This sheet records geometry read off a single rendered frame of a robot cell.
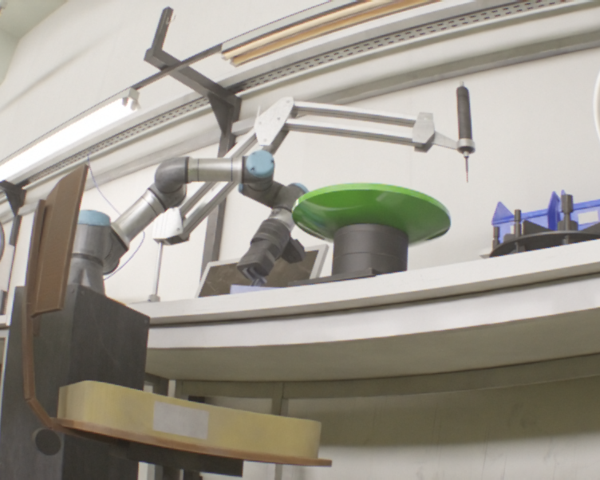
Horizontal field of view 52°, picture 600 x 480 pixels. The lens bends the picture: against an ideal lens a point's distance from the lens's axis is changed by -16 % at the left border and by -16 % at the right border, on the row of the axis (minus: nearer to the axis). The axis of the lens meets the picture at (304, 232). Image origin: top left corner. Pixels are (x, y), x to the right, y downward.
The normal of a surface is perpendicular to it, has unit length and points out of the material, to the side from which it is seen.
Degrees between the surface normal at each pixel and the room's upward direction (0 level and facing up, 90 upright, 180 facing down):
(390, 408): 90
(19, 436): 90
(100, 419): 90
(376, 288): 90
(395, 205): 157
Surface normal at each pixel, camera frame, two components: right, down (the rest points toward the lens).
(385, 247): 0.28, -0.31
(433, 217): 0.25, 0.80
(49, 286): -0.69, -0.30
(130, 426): 0.49, -0.26
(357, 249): -0.39, -0.35
